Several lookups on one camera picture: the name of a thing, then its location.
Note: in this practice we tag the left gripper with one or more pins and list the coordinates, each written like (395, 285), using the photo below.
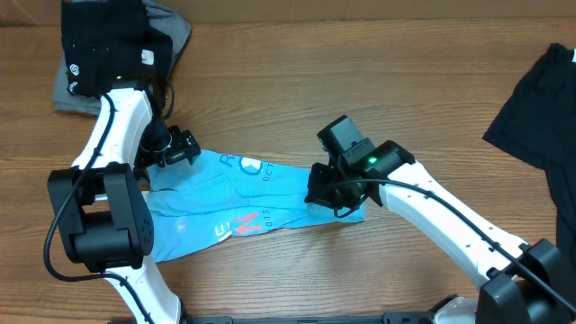
(184, 144)

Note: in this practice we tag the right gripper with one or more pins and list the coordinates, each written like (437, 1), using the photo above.
(319, 193)

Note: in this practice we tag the light blue t-shirt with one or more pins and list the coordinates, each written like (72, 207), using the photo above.
(198, 205)

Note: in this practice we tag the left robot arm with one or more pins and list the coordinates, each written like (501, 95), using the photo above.
(103, 228)

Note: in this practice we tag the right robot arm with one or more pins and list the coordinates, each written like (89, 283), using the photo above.
(516, 282)

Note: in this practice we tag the black folded garment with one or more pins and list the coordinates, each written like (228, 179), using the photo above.
(104, 40)

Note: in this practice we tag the grey folded garment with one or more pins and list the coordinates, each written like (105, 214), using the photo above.
(161, 18)

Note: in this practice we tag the black garment at right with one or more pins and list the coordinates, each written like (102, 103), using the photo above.
(537, 126)

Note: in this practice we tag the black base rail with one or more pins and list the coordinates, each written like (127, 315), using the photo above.
(306, 320)

